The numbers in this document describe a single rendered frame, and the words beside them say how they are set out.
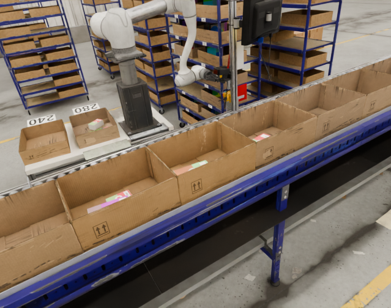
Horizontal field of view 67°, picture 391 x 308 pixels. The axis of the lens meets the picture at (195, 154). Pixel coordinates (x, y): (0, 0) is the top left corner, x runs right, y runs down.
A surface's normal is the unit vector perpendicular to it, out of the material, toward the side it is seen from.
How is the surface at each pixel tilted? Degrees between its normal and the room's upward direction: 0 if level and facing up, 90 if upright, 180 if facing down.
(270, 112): 90
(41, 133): 88
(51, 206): 89
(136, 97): 90
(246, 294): 0
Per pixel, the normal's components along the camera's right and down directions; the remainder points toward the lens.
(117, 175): 0.52, 0.40
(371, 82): -0.84, 0.34
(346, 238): -0.09, -0.84
